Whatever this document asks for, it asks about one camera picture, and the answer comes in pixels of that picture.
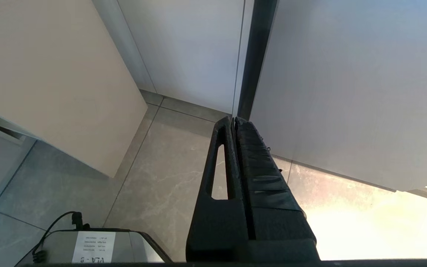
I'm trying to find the wide beige cabinet door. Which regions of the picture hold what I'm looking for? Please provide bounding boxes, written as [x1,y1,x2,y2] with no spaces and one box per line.
[117,0,245,113]

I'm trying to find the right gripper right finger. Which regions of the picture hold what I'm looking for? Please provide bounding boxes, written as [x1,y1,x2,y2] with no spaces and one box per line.
[235,117,320,261]

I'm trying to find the narrow beige cabinet door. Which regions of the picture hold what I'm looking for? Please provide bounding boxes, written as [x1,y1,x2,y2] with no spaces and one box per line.
[91,0,157,94]

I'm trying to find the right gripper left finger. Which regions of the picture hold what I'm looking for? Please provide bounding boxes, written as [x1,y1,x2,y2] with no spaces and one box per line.
[186,116,255,262]

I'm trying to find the beige pull-out cabinet front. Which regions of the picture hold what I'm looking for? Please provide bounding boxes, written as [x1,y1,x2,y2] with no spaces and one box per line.
[0,0,148,178]

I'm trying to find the dark grey door frame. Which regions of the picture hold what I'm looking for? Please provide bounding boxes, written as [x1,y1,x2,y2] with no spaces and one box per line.
[238,0,279,120]

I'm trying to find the thin black box cable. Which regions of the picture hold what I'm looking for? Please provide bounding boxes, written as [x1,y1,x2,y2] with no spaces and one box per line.
[32,211,90,260]

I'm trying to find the white appliance front panel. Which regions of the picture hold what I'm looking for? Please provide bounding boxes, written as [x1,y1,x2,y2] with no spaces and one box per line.
[249,0,427,201]

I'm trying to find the grey labelled robot box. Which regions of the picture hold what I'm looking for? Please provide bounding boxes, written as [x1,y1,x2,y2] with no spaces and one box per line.
[15,228,173,264]

